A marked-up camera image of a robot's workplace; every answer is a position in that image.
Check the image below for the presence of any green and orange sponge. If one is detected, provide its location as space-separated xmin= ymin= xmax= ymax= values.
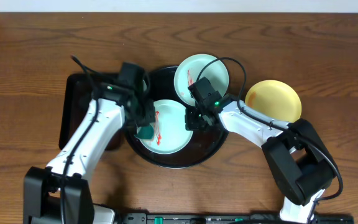
xmin=134 ymin=124 xmax=154 ymax=140

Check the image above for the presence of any light blue plate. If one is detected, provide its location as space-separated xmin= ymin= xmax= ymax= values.
xmin=173 ymin=54 xmax=229 ymax=106
xmin=139 ymin=100 xmax=193 ymax=154

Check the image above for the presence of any yellow plate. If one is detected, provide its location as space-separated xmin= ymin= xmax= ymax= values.
xmin=245 ymin=80 xmax=302 ymax=123

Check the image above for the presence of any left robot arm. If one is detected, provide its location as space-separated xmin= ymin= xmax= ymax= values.
xmin=23 ymin=85 xmax=155 ymax=223

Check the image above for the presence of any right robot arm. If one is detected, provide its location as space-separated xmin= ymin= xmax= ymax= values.
xmin=185 ymin=92 xmax=343 ymax=223

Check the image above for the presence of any round black tray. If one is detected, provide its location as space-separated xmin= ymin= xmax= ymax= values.
xmin=125 ymin=66 xmax=228 ymax=169

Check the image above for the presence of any rectangular black tray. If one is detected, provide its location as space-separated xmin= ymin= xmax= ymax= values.
xmin=58 ymin=73 xmax=124 ymax=151

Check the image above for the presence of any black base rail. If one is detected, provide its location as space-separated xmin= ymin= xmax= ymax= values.
xmin=113 ymin=211 xmax=356 ymax=224

